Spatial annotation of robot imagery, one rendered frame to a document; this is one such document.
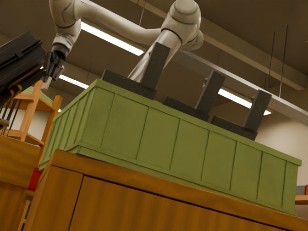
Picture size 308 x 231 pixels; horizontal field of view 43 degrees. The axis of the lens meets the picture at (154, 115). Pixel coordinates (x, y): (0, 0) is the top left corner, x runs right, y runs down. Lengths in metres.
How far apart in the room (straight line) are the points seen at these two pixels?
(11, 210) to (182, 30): 0.96
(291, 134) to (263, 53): 1.68
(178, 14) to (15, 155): 0.85
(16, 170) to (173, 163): 0.66
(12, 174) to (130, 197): 0.64
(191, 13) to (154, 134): 0.87
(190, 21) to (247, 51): 5.69
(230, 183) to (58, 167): 0.42
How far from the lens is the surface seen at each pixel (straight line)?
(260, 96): 1.16
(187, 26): 1.69
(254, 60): 7.40
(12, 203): 1.40
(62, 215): 0.81
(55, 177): 0.81
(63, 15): 1.84
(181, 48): 1.88
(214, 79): 1.10
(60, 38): 1.90
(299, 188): 6.76
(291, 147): 7.91
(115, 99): 0.86
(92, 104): 0.85
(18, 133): 4.66
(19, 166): 1.40
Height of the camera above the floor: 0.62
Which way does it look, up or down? 20 degrees up
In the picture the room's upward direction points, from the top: 13 degrees clockwise
